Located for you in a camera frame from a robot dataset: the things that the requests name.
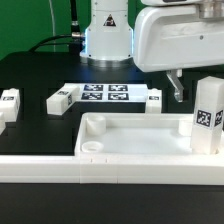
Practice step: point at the white desk top tray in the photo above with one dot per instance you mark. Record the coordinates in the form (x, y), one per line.
(134, 134)

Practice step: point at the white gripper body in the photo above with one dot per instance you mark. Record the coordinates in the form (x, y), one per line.
(170, 36)

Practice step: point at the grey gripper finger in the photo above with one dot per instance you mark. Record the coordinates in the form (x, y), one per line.
(173, 76)

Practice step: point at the white L-shaped fence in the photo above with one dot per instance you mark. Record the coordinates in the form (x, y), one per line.
(196, 169)

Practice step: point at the white marker base plate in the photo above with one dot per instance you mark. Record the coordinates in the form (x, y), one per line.
(95, 92)

